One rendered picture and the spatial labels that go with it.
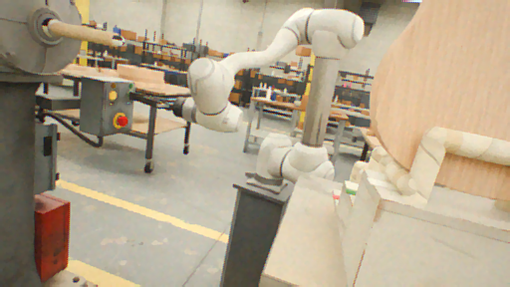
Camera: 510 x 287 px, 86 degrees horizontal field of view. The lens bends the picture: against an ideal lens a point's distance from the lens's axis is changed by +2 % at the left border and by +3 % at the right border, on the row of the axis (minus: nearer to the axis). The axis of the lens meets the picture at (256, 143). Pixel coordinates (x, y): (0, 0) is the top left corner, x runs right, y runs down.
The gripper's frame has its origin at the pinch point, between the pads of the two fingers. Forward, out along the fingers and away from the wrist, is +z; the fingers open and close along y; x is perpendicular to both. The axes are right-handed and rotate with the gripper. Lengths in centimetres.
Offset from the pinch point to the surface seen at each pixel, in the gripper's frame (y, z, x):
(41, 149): -17.6, 24.3, -23.4
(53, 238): -17, 19, -58
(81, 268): 19, 42, -107
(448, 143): -50, -85, 13
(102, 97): -12.4, 4.9, -0.6
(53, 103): -21.9, 14.2, -4.2
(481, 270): -51, -93, -3
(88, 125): -12.4, 10.0, -11.6
